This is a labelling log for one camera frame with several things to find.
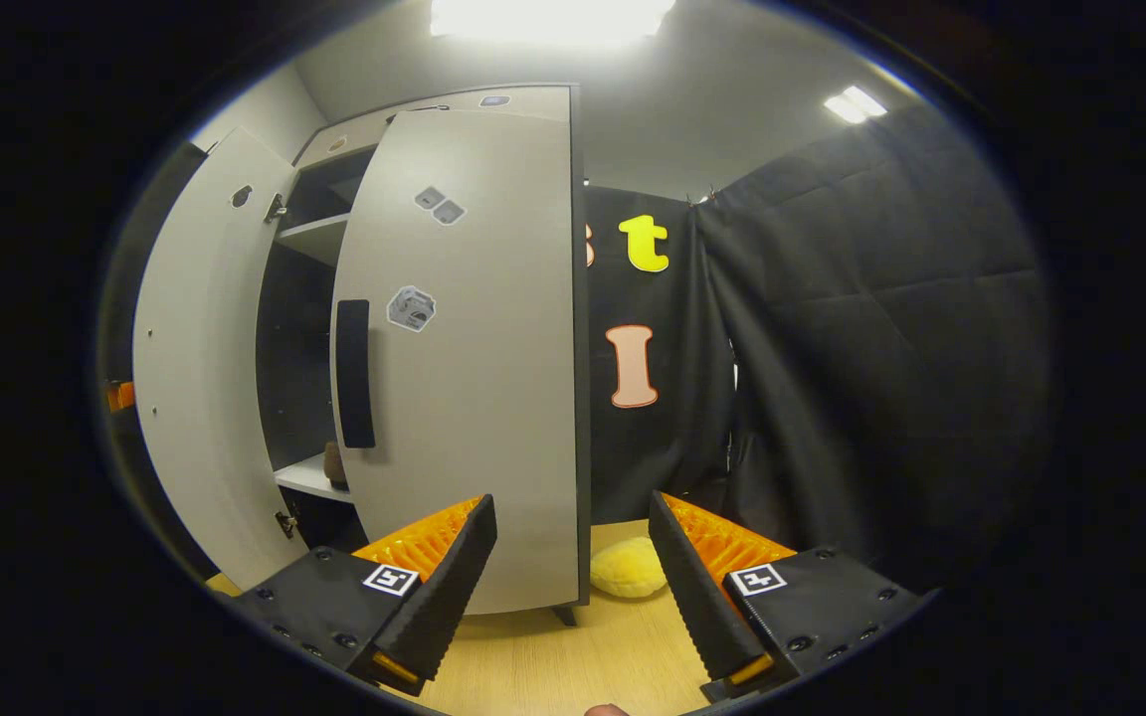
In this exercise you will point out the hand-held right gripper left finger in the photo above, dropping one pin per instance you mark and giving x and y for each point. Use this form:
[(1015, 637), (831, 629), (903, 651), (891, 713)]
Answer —
[(444, 607)]

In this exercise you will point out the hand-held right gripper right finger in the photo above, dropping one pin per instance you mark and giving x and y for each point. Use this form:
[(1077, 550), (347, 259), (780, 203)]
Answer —
[(697, 597)]

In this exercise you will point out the grey cabinet drawer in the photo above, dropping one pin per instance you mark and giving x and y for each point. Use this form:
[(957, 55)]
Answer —
[(533, 102)]

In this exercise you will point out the large ceiling light panel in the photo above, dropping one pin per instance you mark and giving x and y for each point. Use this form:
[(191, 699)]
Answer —
[(553, 20)]

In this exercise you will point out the black backdrop cloth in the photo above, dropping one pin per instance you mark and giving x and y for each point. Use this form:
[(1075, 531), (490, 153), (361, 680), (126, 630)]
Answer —
[(881, 348)]

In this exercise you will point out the brown fuzzy shoe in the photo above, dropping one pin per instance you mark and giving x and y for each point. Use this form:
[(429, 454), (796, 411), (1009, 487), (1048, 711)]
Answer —
[(335, 465)]

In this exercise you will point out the small ceiling light panel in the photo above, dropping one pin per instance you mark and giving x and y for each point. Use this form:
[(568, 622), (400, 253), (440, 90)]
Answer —
[(857, 103)]

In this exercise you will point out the grey cabinet door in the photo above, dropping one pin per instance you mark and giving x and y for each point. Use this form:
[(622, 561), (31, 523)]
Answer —
[(200, 348), (493, 398)]

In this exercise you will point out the grey shoe cabinet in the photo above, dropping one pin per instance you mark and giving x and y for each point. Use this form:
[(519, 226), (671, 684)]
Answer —
[(309, 239)]

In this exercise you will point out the yellow plush toy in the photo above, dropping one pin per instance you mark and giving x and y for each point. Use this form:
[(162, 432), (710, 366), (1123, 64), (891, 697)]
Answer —
[(628, 569)]

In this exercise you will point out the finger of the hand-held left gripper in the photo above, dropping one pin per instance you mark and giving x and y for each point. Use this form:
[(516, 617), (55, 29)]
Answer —
[(120, 396)]

